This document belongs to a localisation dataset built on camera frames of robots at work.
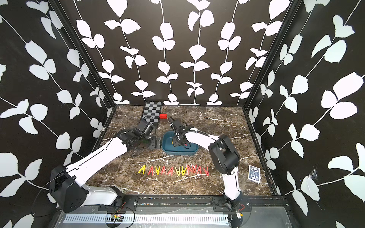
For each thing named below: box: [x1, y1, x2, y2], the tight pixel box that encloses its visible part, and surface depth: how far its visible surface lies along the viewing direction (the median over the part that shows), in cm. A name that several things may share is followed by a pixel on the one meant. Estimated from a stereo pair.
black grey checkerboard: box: [142, 101, 162, 126], surface depth 117 cm
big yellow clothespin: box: [137, 164, 146, 175], surface depth 87 cm
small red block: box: [159, 113, 168, 119], surface depth 116 cm
